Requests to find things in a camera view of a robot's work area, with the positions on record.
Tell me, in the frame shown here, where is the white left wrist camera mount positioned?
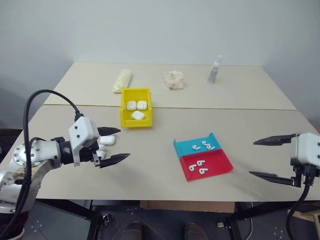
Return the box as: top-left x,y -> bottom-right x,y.
68,116 -> 101,167

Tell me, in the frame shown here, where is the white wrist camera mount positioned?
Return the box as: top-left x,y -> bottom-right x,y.
290,132 -> 320,168
68,116 -> 101,167

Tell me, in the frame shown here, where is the black metal table frame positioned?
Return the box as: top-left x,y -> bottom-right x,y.
36,199 -> 305,240

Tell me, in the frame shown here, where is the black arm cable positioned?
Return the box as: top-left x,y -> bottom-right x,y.
286,164 -> 316,240
0,89 -> 85,240

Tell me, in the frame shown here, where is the clear spray bottle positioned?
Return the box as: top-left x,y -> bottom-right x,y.
207,54 -> 224,85

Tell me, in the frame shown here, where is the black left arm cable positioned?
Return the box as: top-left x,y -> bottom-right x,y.
0,89 -> 85,240

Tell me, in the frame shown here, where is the light wooden piece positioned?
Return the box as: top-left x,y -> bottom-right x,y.
301,208 -> 320,222

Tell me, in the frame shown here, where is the cream plastic bag roll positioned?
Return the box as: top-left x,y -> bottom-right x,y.
112,69 -> 133,94

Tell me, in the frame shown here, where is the yellow plastic bin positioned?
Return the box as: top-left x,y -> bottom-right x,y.
120,87 -> 154,129

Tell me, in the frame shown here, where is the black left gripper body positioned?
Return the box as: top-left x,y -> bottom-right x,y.
79,136 -> 105,168

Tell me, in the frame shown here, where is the dark brown rounded shape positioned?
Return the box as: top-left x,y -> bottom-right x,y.
124,221 -> 144,240
184,222 -> 207,240

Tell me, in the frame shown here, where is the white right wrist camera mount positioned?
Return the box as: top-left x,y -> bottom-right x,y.
290,132 -> 320,168

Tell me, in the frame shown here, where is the blue plastic tray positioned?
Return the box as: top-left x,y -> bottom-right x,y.
173,132 -> 223,161

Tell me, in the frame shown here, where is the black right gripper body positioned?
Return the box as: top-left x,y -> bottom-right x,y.
289,159 -> 307,188

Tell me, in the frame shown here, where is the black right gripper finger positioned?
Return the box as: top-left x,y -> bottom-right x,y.
248,171 -> 297,187
253,133 -> 298,147

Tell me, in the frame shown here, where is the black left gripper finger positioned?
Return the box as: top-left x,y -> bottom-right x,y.
98,126 -> 121,138
99,153 -> 132,169

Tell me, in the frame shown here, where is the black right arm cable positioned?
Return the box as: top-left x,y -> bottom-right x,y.
286,164 -> 316,240

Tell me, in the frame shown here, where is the red plastic tray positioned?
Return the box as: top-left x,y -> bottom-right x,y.
179,149 -> 235,182

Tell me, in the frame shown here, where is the thin white cable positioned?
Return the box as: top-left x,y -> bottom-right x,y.
246,202 -> 255,240

